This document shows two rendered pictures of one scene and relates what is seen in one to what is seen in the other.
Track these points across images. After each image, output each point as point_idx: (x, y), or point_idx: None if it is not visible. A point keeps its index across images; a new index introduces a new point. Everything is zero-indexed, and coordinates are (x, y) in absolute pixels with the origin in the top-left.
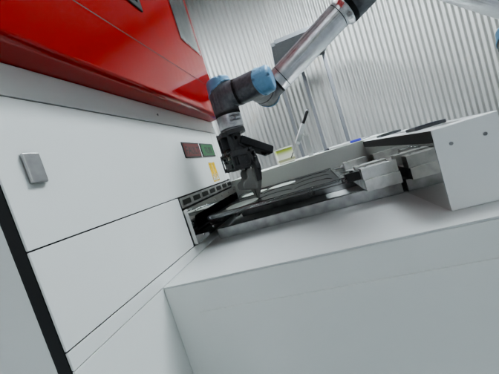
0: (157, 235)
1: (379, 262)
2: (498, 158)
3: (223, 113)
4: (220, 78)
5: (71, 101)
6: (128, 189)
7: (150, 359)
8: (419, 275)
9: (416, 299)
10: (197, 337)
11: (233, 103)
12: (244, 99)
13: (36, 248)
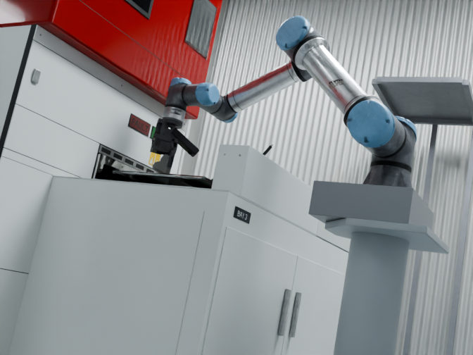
0: (69, 148)
1: (153, 195)
2: (239, 171)
3: (168, 105)
4: (180, 79)
5: (68, 56)
6: (69, 113)
7: (24, 193)
8: (165, 208)
9: (158, 221)
10: (53, 211)
11: (179, 101)
12: (188, 101)
13: (18, 104)
